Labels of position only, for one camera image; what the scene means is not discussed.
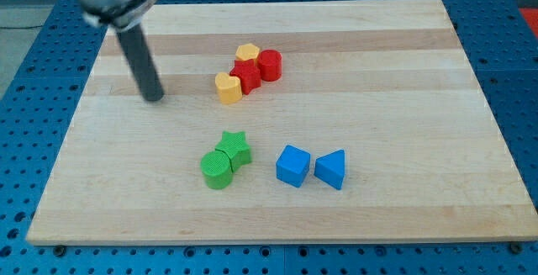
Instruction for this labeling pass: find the green star block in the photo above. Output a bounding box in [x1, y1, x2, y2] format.
[215, 131, 252, 172]

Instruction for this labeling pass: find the red star block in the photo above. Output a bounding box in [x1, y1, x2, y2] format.
[229, 59, 261, 95]

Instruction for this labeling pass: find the blue cube block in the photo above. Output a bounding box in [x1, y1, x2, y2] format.
[276, 145, 311, 188]

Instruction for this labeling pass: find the yellow heart block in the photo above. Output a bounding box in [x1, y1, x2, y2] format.
[214, 72, 243, 104]

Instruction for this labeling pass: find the red cylinder block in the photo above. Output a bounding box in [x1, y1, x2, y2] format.
[257, 50, 282, 82]

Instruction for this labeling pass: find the green cylinder block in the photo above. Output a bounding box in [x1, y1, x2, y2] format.
[200, 151, 233, 189]

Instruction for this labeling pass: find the blue triangle block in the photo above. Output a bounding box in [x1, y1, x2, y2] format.
[314, 150, 345, 190]

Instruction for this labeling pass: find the wooden board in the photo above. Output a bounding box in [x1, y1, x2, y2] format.
[27, 0, 537, 246]

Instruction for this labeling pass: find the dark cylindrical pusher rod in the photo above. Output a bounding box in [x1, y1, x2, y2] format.
[117, 24, 164, 102]

